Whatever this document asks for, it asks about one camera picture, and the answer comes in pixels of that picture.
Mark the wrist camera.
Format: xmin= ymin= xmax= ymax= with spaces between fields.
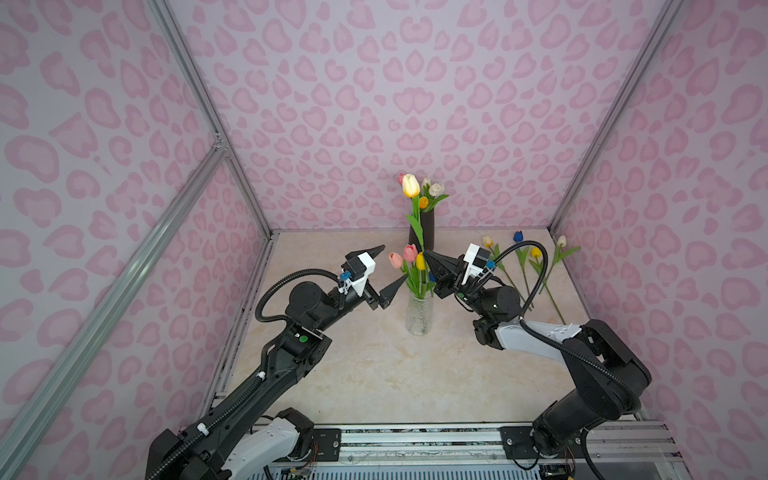
xmin=338 ymin=253 xmax=376 ymax=294
xmin=461 ymin=243 xmax=496 ymax=285

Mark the aluminium corner post right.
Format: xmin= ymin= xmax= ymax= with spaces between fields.
xmin=547 ymin=0 xmax=689 ymax=235

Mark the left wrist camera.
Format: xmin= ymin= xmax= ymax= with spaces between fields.
xmin=338 ymin=253 xmax=376 ymax=294

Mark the aluminium frame left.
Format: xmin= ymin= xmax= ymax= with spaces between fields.
xmin=1 ymin=1 xmax=265 ymax=479

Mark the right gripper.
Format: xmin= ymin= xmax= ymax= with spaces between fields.
xmin=426 ymin=255 xmax=493 ymax=320

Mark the clear plastic cup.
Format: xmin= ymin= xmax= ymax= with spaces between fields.
xmin=405 ymin=293 xmax=433 ymax=336

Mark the dark grey vase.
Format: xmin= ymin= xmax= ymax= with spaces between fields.
xmin=408 ymin=210 xmax=435 ymax=252

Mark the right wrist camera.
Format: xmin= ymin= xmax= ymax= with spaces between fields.
xmin=461 ymin=243 xmax=496 ymax=285

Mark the blue tulip back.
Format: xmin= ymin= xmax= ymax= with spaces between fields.
xmin=513 ymin=231 xmax=531 ymax=298

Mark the small yellow tulip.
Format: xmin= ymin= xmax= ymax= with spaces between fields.
xmin=529 ymin=243 xmax=565 ymax=324

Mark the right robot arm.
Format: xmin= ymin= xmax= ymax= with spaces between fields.
xmin=424 ymin=244 xmax=652 ymax=458

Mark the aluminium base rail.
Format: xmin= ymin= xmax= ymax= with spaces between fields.
xmin=239 ymin=422 xmax=685 ymax=480

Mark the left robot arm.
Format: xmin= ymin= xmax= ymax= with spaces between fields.
xmin=145 ymin=246 xmax=405 ymax=479

